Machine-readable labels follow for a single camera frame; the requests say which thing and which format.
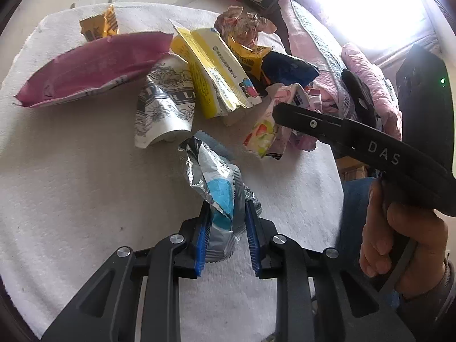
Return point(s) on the purple snack bag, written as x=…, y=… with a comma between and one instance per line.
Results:
x=89, y=67

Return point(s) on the white table cloth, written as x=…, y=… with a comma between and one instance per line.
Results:
x=89, y=192

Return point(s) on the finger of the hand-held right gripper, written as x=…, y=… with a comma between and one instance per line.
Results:
x=306, y=121
x=358, y=96

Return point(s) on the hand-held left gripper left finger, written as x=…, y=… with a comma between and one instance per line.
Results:
x=199, y=245

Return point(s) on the pink wrapper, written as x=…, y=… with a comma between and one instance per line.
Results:
x=285, y=94

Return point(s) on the person's right hand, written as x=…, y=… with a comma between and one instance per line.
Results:
x=399, y=228

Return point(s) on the bright window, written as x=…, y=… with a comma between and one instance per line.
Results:
x=367, y=3

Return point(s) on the brown wooden board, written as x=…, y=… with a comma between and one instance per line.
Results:
x=352, y=171

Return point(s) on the crumpled floral wrapper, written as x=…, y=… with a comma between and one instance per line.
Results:
x=242, y=25

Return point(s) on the dark blue wrapper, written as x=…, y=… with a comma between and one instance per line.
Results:
x=288, y=69

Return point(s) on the silver blue snack wrapper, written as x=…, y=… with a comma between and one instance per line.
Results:
x=217, y=185

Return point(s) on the pink floral bedding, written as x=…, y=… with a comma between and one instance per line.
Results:
x=377, y=78

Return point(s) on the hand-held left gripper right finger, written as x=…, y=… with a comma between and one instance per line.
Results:
x=253, y=242

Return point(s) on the person's blue jeans leg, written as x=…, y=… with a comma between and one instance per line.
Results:
x=352, y=213

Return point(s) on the crushed printed paper cup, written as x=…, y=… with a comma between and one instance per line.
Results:
x=160, y=103

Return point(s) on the strawberry printed wrapper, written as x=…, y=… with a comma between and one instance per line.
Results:
x=263, y=131

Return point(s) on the person's right forearm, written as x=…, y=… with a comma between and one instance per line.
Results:
x=434, y=292

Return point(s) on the yellow black wrapper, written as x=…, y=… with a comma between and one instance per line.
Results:
x=245, y=55

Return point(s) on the small orange yellow wrapper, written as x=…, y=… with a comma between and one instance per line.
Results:
x=96, y=28

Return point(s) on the yellow white packet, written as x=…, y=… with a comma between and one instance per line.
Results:
x=213, y=74

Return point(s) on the light blue wrapper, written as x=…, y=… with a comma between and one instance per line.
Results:
x=222, y=149

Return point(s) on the pink quilt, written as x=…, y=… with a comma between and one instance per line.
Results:
x=306, y=39

